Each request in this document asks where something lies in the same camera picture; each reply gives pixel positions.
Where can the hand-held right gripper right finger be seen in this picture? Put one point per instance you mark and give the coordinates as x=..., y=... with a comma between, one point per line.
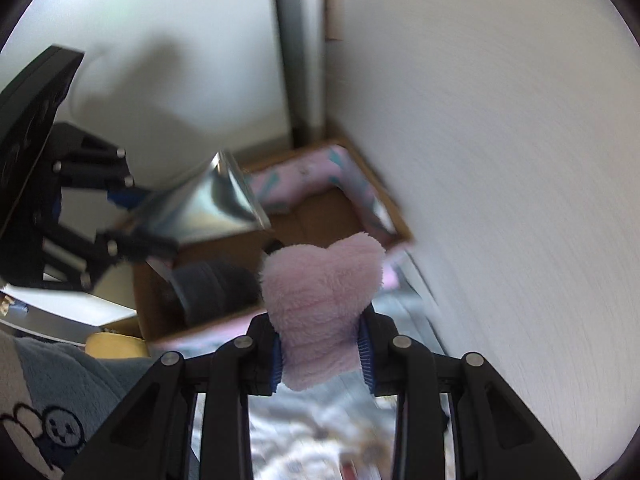
x=365, y=355

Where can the white board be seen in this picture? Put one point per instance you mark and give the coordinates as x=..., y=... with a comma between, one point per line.
x=65, y=307

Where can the yellow object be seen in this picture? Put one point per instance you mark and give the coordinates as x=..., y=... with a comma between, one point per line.
x=115, y=345

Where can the blue cartoon towel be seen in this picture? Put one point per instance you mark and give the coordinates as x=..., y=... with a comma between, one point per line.
x=60, y=380

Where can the pink teal patterned cloth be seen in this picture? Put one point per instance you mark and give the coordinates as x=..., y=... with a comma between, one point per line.
x=285, y=182

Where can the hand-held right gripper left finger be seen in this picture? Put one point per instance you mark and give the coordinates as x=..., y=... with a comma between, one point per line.
x=276, y=360

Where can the silver foil packet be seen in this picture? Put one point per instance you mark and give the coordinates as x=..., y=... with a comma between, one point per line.
x=210, y=205

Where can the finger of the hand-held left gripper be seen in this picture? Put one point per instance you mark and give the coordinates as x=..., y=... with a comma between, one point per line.
x=122, y=199
x=135, y=247

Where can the beige wall plate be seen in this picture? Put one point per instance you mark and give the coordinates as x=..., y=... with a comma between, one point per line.
x=334, y=10

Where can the grey metal pole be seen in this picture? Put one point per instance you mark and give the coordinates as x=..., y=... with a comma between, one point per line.
x=295, y=60

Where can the cardboard box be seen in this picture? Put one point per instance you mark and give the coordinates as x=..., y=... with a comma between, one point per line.
x=320, y=210

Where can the dark grey cloth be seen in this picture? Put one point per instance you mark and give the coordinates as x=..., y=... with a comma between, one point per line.
x=215, y=285

